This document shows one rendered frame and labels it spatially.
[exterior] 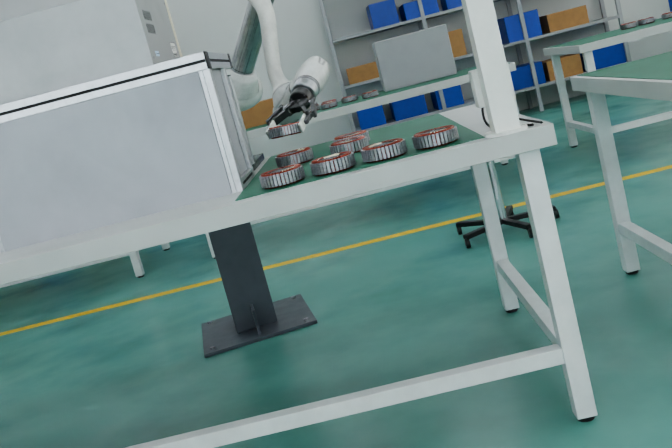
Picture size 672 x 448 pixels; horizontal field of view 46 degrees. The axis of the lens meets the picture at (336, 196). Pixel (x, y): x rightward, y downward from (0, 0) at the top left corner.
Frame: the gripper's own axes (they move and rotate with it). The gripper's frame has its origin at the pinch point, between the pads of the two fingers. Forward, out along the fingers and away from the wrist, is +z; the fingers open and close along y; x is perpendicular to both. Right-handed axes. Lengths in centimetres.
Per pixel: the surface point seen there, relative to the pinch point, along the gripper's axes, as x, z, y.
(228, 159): 23, 49, -10
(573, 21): -286, -598, -17
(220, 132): 29, 46, -10
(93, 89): 51, 48, 16
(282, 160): 5.0, 26.2, -9.9
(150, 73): 48, 43, 2
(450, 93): -301, -529, 113
